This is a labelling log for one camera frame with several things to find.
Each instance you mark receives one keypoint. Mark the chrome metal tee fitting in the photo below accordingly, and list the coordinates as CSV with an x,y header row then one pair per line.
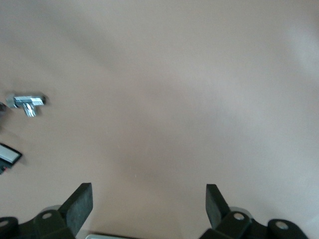
x,y
25,100

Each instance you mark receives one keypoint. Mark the white square push button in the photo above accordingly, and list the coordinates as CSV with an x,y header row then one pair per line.
x,y
8,155

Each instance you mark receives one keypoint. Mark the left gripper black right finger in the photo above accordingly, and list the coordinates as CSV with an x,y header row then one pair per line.
x,y
214,206

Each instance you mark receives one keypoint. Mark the dark brown cylinder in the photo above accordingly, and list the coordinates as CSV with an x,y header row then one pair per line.
x,y
2,107

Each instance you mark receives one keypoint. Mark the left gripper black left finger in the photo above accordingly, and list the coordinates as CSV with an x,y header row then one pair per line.
x,y
77,206

